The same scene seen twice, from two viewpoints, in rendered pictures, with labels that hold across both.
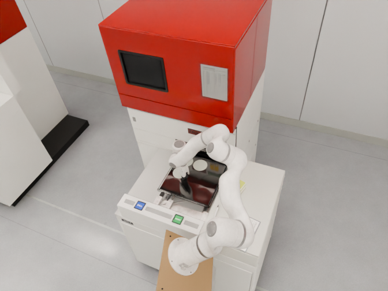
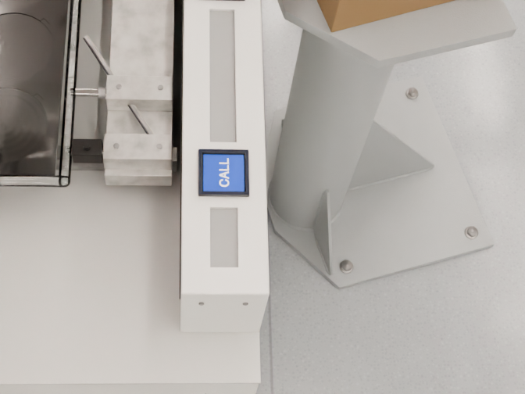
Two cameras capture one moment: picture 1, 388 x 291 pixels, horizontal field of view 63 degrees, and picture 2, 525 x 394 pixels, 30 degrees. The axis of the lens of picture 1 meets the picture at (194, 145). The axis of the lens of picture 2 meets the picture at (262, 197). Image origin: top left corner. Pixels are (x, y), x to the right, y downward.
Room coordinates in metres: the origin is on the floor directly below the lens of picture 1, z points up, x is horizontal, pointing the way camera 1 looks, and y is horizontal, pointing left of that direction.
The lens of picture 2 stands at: (1.36, 0.76, 1.94)
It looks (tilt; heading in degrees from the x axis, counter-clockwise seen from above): 65 degrees down; 231
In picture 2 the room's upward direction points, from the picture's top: 11 degrees clockwise
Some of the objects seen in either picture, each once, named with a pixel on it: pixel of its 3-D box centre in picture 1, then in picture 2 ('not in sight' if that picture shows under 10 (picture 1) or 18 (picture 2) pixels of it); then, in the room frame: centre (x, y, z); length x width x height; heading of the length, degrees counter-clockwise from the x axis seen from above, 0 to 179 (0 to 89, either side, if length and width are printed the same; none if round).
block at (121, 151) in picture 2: (157, 201); (137, 151); (1.16, 0.27, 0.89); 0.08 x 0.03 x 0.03; 152
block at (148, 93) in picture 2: (168, 205); (140, 92); (1.12, 0.20, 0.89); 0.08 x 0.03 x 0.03; 152
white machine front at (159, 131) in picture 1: (181, 135); not in sight; (1.61, 0.09, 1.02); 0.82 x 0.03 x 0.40; 62
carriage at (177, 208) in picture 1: (180, 212); (142, 51); (1.08, 0.13, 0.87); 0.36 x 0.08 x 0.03; 62
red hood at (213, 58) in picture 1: (193, 49); not in sight; (1.89, -0.06, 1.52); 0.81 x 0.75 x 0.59; 62
